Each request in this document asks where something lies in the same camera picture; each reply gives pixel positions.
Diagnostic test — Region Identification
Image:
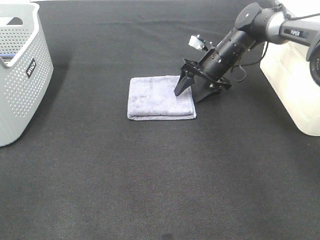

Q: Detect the grey perforated laundry basket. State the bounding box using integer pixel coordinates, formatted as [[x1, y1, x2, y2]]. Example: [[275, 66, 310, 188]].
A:
[[0, 0, 54, 147]]

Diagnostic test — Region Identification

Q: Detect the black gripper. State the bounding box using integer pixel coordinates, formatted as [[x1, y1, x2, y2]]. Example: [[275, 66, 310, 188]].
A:
[[173, 59, 232, 103]]

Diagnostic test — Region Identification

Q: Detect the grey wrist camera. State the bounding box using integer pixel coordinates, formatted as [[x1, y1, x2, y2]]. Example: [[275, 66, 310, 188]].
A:
[[188, 35, 206, 51]]

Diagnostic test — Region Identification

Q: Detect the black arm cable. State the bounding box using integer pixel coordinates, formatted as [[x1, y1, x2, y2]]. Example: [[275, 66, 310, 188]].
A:
[[231, 41, 270, 83]]

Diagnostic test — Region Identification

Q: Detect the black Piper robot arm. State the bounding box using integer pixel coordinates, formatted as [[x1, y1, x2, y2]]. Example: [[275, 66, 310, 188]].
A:
[[174, 2, 320, 103]]

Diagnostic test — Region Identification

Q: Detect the lavender towel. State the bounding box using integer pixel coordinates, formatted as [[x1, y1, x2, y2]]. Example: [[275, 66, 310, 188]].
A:
[[127, 75, 197, 121]]

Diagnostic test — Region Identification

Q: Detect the black table mat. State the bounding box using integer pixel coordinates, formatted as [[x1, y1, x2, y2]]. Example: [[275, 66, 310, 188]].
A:
[[0, 0, 320, 240]]

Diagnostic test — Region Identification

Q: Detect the white plastic bin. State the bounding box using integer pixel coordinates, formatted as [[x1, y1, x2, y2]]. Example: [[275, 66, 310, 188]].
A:
[[260, 0, 320, 137]]

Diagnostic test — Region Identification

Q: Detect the blue cloth in basket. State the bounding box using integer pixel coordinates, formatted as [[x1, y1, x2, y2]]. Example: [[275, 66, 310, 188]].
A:
[[0, 53, 15, 61]]

